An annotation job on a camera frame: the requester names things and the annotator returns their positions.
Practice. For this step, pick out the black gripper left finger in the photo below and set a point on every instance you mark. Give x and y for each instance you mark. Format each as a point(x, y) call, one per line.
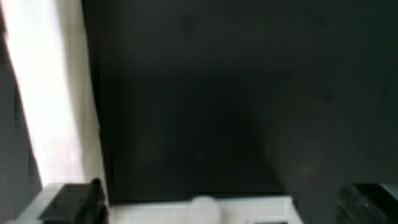
point(77, 206)

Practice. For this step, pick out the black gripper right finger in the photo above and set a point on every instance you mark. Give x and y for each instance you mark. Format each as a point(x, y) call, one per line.
point(369, 204)

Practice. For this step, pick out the white front barrier rail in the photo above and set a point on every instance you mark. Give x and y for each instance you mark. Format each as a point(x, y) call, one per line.
point(49, 51)

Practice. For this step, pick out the white drawer box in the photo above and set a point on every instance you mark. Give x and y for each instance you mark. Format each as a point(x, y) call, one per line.
point(257, 210)

